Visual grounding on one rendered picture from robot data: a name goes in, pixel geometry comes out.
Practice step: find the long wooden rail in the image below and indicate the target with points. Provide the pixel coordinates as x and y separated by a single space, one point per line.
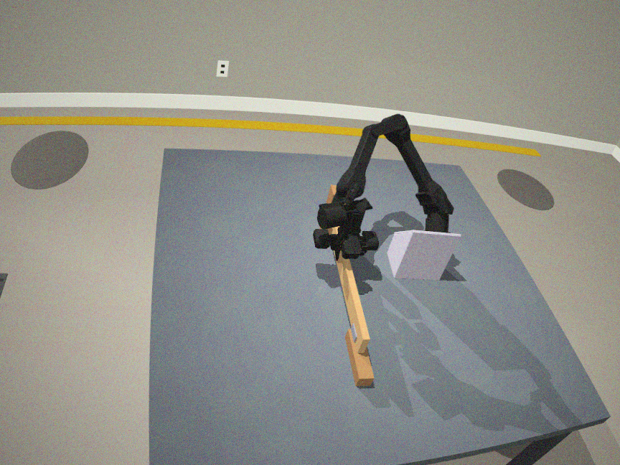
352 300

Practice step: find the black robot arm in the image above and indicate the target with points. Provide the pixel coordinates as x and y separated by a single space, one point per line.
352 184

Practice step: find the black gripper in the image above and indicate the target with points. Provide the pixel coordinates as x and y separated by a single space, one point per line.
322 238

